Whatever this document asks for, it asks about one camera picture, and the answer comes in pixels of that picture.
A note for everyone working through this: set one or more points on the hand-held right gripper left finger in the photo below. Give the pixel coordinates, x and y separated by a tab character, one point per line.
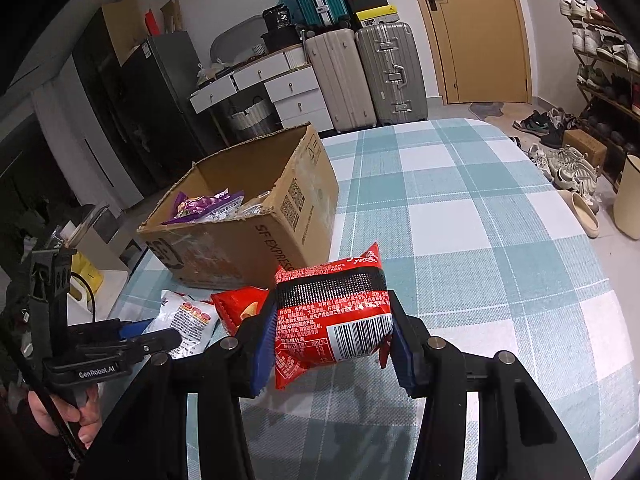
262	350

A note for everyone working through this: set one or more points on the grey plastic tub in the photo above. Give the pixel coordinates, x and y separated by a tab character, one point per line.
232	40

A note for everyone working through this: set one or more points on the cream trash bin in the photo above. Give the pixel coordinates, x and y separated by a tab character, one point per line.
631	197

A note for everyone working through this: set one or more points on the silver white snack packet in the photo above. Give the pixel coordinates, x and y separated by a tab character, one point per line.
185	320

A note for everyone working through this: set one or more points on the wooden shoe rack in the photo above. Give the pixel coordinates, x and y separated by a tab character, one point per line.
612	85

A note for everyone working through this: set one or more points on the person's left hand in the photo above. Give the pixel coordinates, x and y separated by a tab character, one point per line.
82	420

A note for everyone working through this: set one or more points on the grey door mat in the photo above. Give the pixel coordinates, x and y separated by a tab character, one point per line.
486	108

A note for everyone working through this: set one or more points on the beige suitcase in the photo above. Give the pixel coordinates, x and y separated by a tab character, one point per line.
340	80

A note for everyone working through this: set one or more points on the brown cardboard box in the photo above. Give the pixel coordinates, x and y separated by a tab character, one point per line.
240	255

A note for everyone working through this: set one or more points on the pile of sneakers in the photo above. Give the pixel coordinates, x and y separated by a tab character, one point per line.
560	160

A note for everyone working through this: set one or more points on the woven storage basket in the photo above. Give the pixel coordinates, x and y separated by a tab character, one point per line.
252	117

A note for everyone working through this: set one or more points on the wooden door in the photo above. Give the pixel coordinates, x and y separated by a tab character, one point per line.
475	35

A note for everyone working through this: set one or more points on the white drawer desk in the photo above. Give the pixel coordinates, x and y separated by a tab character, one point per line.
295	90

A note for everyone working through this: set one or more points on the beige slipper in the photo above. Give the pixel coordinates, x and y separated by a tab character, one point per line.
580	212

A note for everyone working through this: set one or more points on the black yellow shoe box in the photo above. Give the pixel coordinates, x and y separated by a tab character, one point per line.
377	15

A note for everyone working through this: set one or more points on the red chips packet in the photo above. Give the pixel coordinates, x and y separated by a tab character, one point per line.
240	307

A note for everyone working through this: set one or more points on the silver suitcase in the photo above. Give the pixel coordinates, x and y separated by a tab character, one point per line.
392	75

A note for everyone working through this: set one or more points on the red paper bag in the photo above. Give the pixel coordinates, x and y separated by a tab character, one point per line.
152	22

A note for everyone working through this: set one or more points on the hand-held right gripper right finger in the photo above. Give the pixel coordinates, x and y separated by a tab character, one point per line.
402	355

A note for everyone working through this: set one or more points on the yellow packet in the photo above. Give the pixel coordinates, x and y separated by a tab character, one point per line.
87	267

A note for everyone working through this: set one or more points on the flat cardboard sheet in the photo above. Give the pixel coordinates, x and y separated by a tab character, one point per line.
122	30

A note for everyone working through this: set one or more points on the white plastic jug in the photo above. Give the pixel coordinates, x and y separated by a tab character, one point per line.
77	302

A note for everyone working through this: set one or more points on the black storage basket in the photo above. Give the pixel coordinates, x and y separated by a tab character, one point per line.
282	39

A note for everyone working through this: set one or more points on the black refrigerator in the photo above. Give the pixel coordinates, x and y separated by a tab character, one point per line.
145	110

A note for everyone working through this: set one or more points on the red snack packet black band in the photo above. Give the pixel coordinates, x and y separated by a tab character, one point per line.
330	320

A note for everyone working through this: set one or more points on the clear packet brown snacks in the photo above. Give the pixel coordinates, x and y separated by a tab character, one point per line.
252	205

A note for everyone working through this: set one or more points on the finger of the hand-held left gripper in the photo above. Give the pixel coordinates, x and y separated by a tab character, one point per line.
155	342
137	329

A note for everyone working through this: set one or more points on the purple pink snack packet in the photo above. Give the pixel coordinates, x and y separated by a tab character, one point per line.
197	206

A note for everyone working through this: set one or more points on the small cardboard box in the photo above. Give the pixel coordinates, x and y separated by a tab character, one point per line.
585	147

